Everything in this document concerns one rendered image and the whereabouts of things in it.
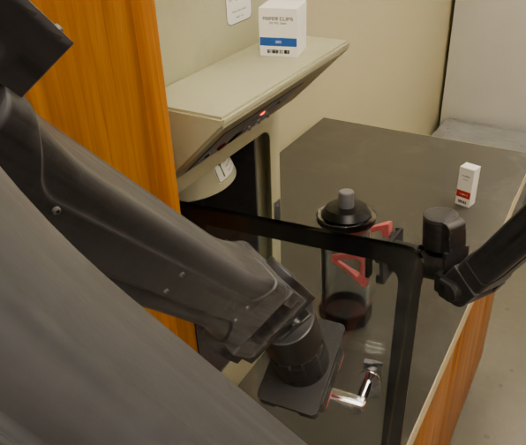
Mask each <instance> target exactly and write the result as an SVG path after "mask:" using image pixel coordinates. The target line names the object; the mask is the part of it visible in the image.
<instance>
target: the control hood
mask: <svg viewBox="0 0 526 445"><path fill-rule="evenodd" d="M348 46H349V42H348V40H340V39H332V38H324V37H316V36H307V35H306V48H305V49H304V50H303V52H302V53H301V54H300V55H299V56H298V57H265V56H261V55H260V53H259V42H257V43H255V44H253V45H251V46H250V47H248V48H246V49H243V50H241V51H239V52H237V53H235V54H233V55H231V56H229V57H226V58H224V59H222V60H221V61H219V62H217V63H215V64H212V65H210V66H208V67H206V68H204V69H202V70H200V71H198V72H195V73H193V74H192V75H190V76H188V77H186V78H184V79H181V80H179V81H177V82H175V83H173V84H171V85H169V86H167V87H165V89H166V96H167V104H168V112H169V125H170V132H171V139H172V147H173V155H174V162H175V169H176V176H177V179H178V178H179V177H181V176H182V175H183V174H184V173H186V171H187V170H188V169H189V168H190V167H191V166H192V165H193V164H194V163H195V162H196V161H197V160H198V159H199V158H200V157H201V156H202V155H203V154H204V153H205V152H206V151H207V150H208V149H209V148H210V147H211V146H212V145H213V144H214V143H215V142H216V141H217V140H218V139H219V138H220V137H221V136H222V135H223V134H224V133H226V132H228V131H229V130H231V129H232V128H234V127H235V126H237V125H238V124H240V123H242V122H243V121H244V120H246V119H247V118H249V117H251V116H252V115H254V114H255V113H257V112H258V111H260V110H261V109H263V108H265V107H266V106H267V105H269V104H270V103H272V102H274V101H275V100H277V99H278V98H280V97H281V96H283V95H284V94H286V93H288V92H289V91H290V90H292V89H293V88H295V87H297V86H298V85H300V84H301V83H303V82H304V83H303V84H302V85H301V86H300V87H299V88H298V89H297V90H296V91H295V92H294V93H293V94H291V95H290V96H289V97H288V98H287V99H286V100H285V101H284V102H283V103H282V104H281V105H280V106H279V107H278V108H276V109H275V110H274V111H273V112H272V113H271V114H270V115H272V114H273V113H275V112H276V111H277V110H278V109H280V108H281V107H283V106H284V105H286V104H287V103H289V102H291V101H292V100H294V99H295V98H296V97H297V96H298V95H299V94H300V93H301V92H302V91H303V90H304V89H305V88H307V87H308V86H309V85H310V84H311V83H312V82H313V81H314V80H315V79H316V78H318V76H319V75H320V74H321V73H322V72H323V71H324V70H325V69H326V68H327V67H328V66H330V65H331V64H332V63H333V62H334V61H335V60H336V59H337V58H338V57H339V56H341V55H342V54H343V53H344V52H345V51H346V50H347V49H348ZM270 115H269V116H270Z"/></svg>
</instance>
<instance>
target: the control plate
mask: <svg viewBox="0 0 526 445"><path fill-rule="evenodd" d="M303 83H304V82H303ZM303 83H301V84H300V85H298V86H297V87H295V88H293V89H292V90H290V91H289V92H288V93H286V94H284V95H283V96H281V97H280V98H278V99H277V100H275V101H274V102H272V103H270V104H269V105H267V106H266V107H265V108H263V109H261V110H260V111H258V112H257V113H255V114H254V115H252V116H251V117H249V118H247V119H246V120H244V121H243V122H242V123H240V124H238V125H237V126H235V127H234V128H232V129H231V130H229V131H228V132H226V133H224V134H223V135H222V136H221V137H220V138H219V139H218V140H217V141H216V142H215V143H214V144H213V145H212V146H211V147H210V148H209V149H208V150H207V151H206V152H205V153H204V154H203V155H202V156H201V157H200V158H199V159H198V160H197V161H196V162H195V163H194V164H193V165H192V166H191V167H190V168H189V169H188V170H187V171H189V170H191V169H192V168H194V167H195V166H197V165H198V164H200V163H201V162H203V161H204V160H206V158H204V157H205V156H206V155H207V154H209V153H210V155H209V156H211V155H213V154H214V153H216V152H217V148H218V147H219V146H220V145H221V144H223V143H224V142H226V143H228V142H229V141H230V140H231V139H232V138H233V137H234V136H235V135H236V134H237V133H238V132H240V131H242V130H243V129H244V130H243V132H242V133H241V134H240V135H239V136H241V135H242V134H243V133H245V132H247V131H248V130H245V129H246V128H247V127H248V126H250V128H252V127H253V126H255V125H256V124H257V123H256V122H257V121H258V120H259V119H260V122H261V121H262V120H264V119H265V118H267V117H265V115H266V114H267V113H269V114H268V115H270V114H271V113H272V112H273V111H274V110H275V109H276V108H278V107H279V106H280V105H281V104H282V103H283V102H284V101H285V100H286V99H287V98H288V97H289V96H290V95H291V94H293V93H294V92H295V91H296V90H297V89H298V88H299V87H300V86H301V85H302V84H303ZM280 100H282V101H281V102H280V103H279V104H276V103H277V102H278V101H280ZM275 104H276V105H275ZM264 110H265V113H264V114H263V115H260V116H259V114H260V113H262V112H263V111H264ZM255 123H256V124H255ZM239 136H238V137H239ZM228 144H229V143H228ZM228 144H227V145H228ZM209 156H208V157H209ZM208 157H207V158H208ZM187 171H186V172H187Z"/></svg>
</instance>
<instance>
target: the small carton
mask: <svg viewBox="0 0 526 445"><path fill-rule="evenodd" d="M305 48H306V0H268V1H266V2H265V3H264V4H262V5H261V6H260V7H259V53H260V55H261V56H265V57H298V56H299V55H300V54H301V53H302V52H303V50H304V49H305Z"/></svg>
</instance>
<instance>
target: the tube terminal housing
mask: <svg viewBox="0 0 526 445"><path fill-rule="evenodd" d="M266 1H268V0H252V18H250V19H247V20H245V21H242V22H240V23H237V24H235V25H234V26H230V27H228V28H227V16H226V2H225V0H154V3H155V10H156V18H157V25H158V32H159V39H160V47H161V54H162V68H163V75H164V82H165V87H167V86H169V85H171V84H173V83H175V82H177V81H179V80H181V79H184V78H186V77H188V76H190V75H192V74H193V73H195V72H198V71H200V70H202V69H204V68H206V67H208V66H210V65H212V64H215V63H217V62H219V61H221V60H222V59H224V58H226V57H229V56H231V55H233V54H235V53H237V52H239V51H241V50H243V49H246V48H248V47H250V46H251V45H253V44H255V43H257V42H259V7H260V6H261V5H262V4H264V3H265V2H266ZM254 139H255V143H256V163H257V184H258V204H259V216H262V217H266V218H271V219H274V203H275V202H276V201H277V200H278V199H279V198H280V201H281V188H280V147H279V110H277V111H276V112H275V113H273V114H272V115H270V117H269V118H265V119H264V120H262V121H261V122H260V124H256V125H255V126H253V127H252V128H251V130H250V131H247V132H245V133H243V134H242V135H241V136H239V137H238V138H236V139H235V140H233V141H231V142H230V143H229V144H228V145H226V146H225V147H224V148H222V149H221V150H220V151H217V152H216V153H214V154H213V155H211V156H209V157H208V158H207V159H206V160H204V161H203V162H201V163H200V164H198V165H197V166H195V167H194V168H192V169H191V170H189V171H187V172H186V173H184V174H183V175H182V176H181V177H179V178H178V179H177V190H178V193H180V192H181V191H182V190H183V189H185V188H186V187H188V186H189V185H191V184H192V183H194V182H195V181H196V180H198V179H199V178H201V177H202V176H204V175H205V174H207V173H208V171H210V170H212V169H213V168H214V167H216V166H217V165H219V164H220V163H222V162H223V161H225V160H226V159H228V158H229V157H230V156H232V155H233V154H234V153H235V152H237V151H238V150H240V149H241V148H242V147H244V146H246V145H247V144H248V143H250V142H251V141H253V140H254Z"/></svg>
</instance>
